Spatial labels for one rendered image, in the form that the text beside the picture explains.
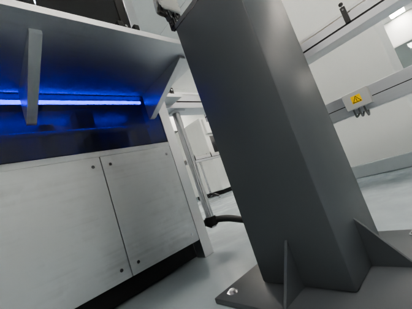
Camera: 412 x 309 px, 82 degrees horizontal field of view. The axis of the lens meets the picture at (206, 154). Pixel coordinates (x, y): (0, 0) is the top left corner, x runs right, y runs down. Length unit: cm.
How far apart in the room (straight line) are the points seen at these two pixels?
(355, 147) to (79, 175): 189
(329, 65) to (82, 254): 204
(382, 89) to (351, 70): 68
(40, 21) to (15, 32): 7
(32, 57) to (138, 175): 56
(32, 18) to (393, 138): 206
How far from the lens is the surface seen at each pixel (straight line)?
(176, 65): 106
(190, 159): 148
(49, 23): 82
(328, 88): 220
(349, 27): 158
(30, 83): 92
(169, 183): 117
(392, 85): 152
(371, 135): 213
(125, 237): 104
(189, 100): 162
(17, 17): 81
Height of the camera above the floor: 33
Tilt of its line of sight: 7 degrees up
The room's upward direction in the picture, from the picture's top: 19 degrees counter-clockwise
